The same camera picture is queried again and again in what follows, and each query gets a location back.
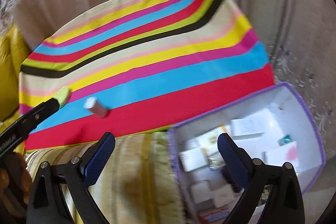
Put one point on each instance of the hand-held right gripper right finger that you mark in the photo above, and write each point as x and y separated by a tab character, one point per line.
231	155

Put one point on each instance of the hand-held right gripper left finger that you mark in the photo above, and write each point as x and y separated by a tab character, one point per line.
102	155

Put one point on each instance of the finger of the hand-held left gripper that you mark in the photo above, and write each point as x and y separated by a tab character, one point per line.
44	109

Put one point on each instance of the small light green box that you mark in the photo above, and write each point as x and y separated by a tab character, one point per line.
63	95

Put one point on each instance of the pile of white boxes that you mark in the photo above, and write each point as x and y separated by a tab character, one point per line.
197	158

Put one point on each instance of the small pink and white box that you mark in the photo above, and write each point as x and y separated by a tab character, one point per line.
95	108

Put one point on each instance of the teal bubble-wrapped packet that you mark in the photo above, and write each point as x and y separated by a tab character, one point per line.
285	139

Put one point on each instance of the red and blue striped box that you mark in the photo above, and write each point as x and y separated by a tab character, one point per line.
214	215

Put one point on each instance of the purple storage box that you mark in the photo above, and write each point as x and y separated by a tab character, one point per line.
275	98

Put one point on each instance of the person's left hand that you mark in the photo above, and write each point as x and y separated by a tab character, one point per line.
13	169

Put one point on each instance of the beige striped plush blanket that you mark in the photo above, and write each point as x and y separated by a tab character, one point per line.
136	174

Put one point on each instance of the yellow leather sofa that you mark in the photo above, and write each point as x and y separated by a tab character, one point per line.
10	69

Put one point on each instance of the colourful striped cloth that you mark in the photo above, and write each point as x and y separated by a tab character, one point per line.
157	56

